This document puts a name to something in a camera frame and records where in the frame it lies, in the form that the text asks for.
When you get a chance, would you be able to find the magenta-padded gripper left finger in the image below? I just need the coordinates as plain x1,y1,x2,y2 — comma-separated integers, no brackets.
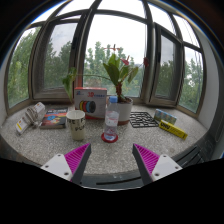
40,143,92,186

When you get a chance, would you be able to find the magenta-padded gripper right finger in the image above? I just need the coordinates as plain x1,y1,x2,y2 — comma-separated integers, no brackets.
131,143,183,186

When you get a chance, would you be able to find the clear water bottle blue cap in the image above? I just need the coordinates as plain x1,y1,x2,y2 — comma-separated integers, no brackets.
103,95,120,142

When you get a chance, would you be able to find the cream paper cup black lettering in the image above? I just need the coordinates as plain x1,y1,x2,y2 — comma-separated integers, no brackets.
65,109,87,141

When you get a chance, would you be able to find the flat round red coaster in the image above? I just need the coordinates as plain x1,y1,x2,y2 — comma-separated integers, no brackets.
100,132,119,144

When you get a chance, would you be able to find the yellow oblong box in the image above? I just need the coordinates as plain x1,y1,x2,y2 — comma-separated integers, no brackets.
158,119,189,141

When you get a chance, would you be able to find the black openwork trivet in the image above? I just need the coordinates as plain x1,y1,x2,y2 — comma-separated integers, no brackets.
128,111,160,129

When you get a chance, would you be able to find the light blue small box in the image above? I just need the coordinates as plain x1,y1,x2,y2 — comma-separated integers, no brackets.
153,108,178,126

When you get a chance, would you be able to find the potted anthurium in white pot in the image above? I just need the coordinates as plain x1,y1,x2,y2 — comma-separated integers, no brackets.
62,44,150,127

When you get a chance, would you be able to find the white red filament spool box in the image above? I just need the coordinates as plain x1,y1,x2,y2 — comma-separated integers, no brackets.
73,86,109,120

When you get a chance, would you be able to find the dark-framed bay window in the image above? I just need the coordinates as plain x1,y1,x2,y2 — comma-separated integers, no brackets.
3,0,208,118

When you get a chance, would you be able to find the white package with bundled cable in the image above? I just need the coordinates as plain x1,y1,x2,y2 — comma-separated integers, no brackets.
15,101,47,136

